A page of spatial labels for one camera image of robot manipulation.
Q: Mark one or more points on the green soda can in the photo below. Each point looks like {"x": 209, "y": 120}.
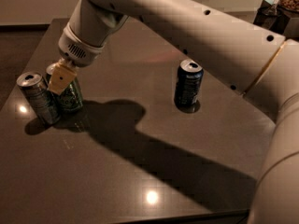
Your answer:
{"x": 70, "y": 100}

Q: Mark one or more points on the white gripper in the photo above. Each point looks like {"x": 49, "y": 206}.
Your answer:
{"x": 76, "y": 51}

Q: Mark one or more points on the black snack bag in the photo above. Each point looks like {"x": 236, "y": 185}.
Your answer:
{"x": 271, "y": 21}

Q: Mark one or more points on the silver redbull can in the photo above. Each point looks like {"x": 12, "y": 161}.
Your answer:
{"x": 35, "y": 89}

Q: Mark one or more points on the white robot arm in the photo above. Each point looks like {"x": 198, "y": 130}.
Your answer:
{"x": 260, "y": 65}

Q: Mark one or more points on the dark blue soda can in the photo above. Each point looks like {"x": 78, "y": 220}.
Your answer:
{"x": 189, "y": 78}

